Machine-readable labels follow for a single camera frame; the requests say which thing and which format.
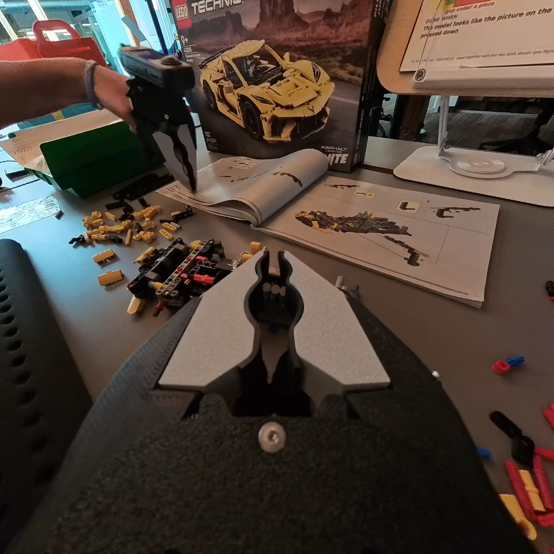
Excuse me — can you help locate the red tote bag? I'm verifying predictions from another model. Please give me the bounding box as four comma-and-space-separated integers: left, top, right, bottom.
32, 20, 107, 66

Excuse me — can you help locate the green plastic bin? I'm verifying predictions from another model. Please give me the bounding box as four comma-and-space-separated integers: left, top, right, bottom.
40, 119, 166, 198

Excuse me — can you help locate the lego car chassis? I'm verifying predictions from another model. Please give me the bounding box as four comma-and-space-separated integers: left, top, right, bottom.
127, 238, 361, 335

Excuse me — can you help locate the yellow car lego box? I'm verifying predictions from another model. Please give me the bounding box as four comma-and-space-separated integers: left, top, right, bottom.
171, 0, 393, 174

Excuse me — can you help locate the pile of yellow black lego pieces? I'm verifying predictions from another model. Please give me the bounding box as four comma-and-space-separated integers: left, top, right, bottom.
69, 204, 194, 248

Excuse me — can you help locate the person's left hand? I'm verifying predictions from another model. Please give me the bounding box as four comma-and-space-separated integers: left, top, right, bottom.
92, 64, 138, 132

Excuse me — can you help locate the wooden document stand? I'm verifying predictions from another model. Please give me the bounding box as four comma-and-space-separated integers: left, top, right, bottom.
377, 0, 554, 207

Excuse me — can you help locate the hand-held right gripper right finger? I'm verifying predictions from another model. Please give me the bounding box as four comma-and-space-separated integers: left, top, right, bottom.
278, 250, 391, 405

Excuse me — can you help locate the flat white paper bag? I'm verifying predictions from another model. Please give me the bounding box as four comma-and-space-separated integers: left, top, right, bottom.
0, 108, 123, 175

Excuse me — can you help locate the pile of red blue lego pins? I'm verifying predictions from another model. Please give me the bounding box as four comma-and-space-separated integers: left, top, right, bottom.
475, 280, 554, 542

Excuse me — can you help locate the person's left forearm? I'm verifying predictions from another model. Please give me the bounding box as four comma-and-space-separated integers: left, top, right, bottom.
0, 58, 94, 129

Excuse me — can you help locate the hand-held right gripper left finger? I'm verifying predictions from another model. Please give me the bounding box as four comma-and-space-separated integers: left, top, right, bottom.
158, 250, 269, 389

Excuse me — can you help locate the blue wristband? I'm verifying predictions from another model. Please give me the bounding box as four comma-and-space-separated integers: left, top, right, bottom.
84, 60, 105, 110

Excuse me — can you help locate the printed instruction sheet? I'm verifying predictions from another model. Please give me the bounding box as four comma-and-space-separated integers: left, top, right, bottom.
399, 0, 554, 72

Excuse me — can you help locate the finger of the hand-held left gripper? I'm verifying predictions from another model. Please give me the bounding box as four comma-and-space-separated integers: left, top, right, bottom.
179, 122, 199, 194
153, 131, 194, 192

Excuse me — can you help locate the long black lego beam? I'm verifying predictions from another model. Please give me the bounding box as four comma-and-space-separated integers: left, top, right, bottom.
113, 173, 167, 201
123, 174, 175, 203

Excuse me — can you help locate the lego instruction booklet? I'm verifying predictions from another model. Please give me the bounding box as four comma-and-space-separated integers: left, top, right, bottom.
156, 149, 501, 309

